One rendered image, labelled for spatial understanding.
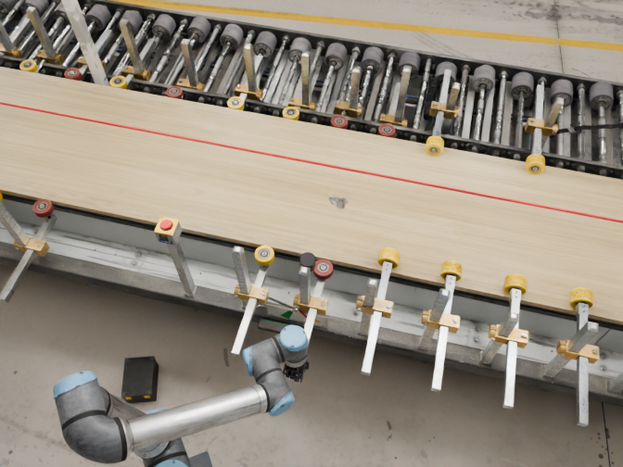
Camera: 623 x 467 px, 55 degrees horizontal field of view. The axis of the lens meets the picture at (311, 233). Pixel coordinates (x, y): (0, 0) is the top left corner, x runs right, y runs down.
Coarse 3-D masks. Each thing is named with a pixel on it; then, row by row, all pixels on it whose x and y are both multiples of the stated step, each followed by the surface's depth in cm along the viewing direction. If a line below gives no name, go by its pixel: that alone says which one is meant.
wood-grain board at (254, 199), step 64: (0, 128) 282; (64, 128) 281; (192, 128) 281; (256, 128) 281; (320, 128) 281; (0, 192) 264; (64, 192) 261; (128, 192) 261; (192, 192) 261; (256, 192) 261; (320, 192) 261; (384, 192) 261; (448, 192) 261; (512, 192) 261; (576, 192) 261; (320, 256) 243; (448, 256) 243; (512, 256) 243; (576, 256) 243
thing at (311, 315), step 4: (320, 280) 241; (324, 280) 242; (316, 284) 240; (320, 284) 240; (316, 288) 239; (320, 288) 239; (316, 292) 238; (320, 292) 238; (316, 296) 238; (320, 296) 238; (312, 312) 234; (316, 312) 235; (308, 316) 233; (312, 316) 233; (308, 320) 232; (312, 320) 232; (308, 324) 231; (312, 324) 231; (304, 328) 230; (308, 328) 230; (308, 332) 229; (308, 336) 228; (308, 340) 227; (308, 344) 228
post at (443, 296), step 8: (440, 288) 206; (440, 296) 204; (448, 296) 204; (440, 304) 208; (432, 312) 216; (440, 312) 213; (432, 320) 219; (432, 328) 225; (424, 336) 233; (432, 336) 231; (424, 344) 238
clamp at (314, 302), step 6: (294, 300) 236; (312, 300) 235; (318, 300) 235; (324, 300) 235; (300, 306) 235; (306, 306) 234; (312, 306) 234; (318, 306) 234; (324, 306) 234; (318, 312) 236; (324, 312) 235
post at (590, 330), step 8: (584, 328) 202; (592, 328) 198; (576, 336) 208; (584, 336) 202; (592, 336) 201; (568, 344) 214; (576, 344) 208; (584, 344) 207; (552, 360) 230; (560, 360) 221; (568, 360) 220; (552, 368) 228; (560, 368) 227
